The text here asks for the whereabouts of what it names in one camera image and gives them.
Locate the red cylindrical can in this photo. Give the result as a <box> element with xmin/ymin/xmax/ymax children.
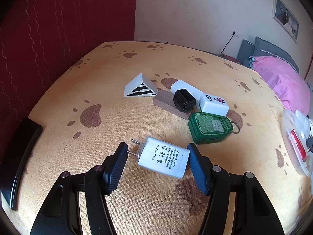
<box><xmin>291</xmin><ymin>129</ymin><xmax>307</xmax><ymax>160</ymax></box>

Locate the green bottle-shaped tin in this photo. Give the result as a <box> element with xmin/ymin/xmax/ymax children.
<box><xmin>188</xmin><ymin>112</ymin><xmax>233</xmax><ymax>144</ymax></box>

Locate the gold ring keychain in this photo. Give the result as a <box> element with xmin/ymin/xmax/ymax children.
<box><xmin>231</xmin><ymin>121</ymin><xmax>240</xmax><ymax>134</ymax></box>

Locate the white usb charger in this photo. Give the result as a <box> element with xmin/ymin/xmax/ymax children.
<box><xmin>128</xmin><ymin>136</ymin><xmax>190</xmax><ymax>179</ymax></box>

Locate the white mahjong tile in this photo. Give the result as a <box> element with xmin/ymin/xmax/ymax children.
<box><xmin>199</xmin><ymin>93</ymin><xmax>229</xmax><ymax>116</ymax></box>

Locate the black ribbed plastic cap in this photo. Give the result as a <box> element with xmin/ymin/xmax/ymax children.
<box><xmin>173</xmin><ymin>89</ymin><xmax>196</xmax><ymax>112</ymax></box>

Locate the dark brown wooden block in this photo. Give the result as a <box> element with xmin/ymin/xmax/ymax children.
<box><xmin>153</xmin><ymin>89</ymin><xmax>191</xmax><ymax>120</ymax></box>

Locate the white rectangular foam block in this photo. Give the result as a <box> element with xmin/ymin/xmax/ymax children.
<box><xmin>170</xmin><ymin>79</ymin><xmax>204</xmax><ymax>104</ymax></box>

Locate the zebra striped triangular block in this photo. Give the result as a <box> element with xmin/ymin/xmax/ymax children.
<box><xmin>124</xmin><ymin>73</ymin><xmax>158</xmax><ymax>97</ymax></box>

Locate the clear plastic bowl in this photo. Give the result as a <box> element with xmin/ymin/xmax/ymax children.
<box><xmin>281</xmin><ymin>109</ymin><xmax>312</xmax><ymax>177</ymax></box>

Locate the pink quilt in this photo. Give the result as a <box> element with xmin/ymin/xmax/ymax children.
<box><xmin>249</xmin><ymin>56</ymin><xmax>310</xmax><ymax>115</ymax></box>

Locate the yellow paw print blanket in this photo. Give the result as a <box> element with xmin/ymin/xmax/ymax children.
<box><xmin>2</xmin><ymin>42</ymin><xmax>312</xmax><ymax>234</ymax></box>

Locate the black phone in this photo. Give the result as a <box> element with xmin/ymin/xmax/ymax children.
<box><xmin>1</xmin><ymin>118</ymin><xmax>43</xmax><ymax>210</ymax></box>

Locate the grey bed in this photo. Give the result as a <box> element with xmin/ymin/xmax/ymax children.
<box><xmin>237</xmin><ymin>37</ymin><xmax>300</xmax><ymax>74</ymax></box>

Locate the red curtain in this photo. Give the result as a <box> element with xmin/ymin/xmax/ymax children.
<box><xmin>1</xmin><ymin>0</ymin><xmax>136</xmax><ymax>153</ymax></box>

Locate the framed wall photo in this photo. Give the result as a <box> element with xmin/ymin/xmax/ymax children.
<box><xmin>272</xmin><ymin>0</ymin><xmax>300</xmax><ymax>43</ymax></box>

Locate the black power cable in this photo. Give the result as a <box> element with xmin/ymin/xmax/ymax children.
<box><xmin>219</xmin><ymin>32</ymin><xmax>236</xmax><ymax>57</ymax></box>

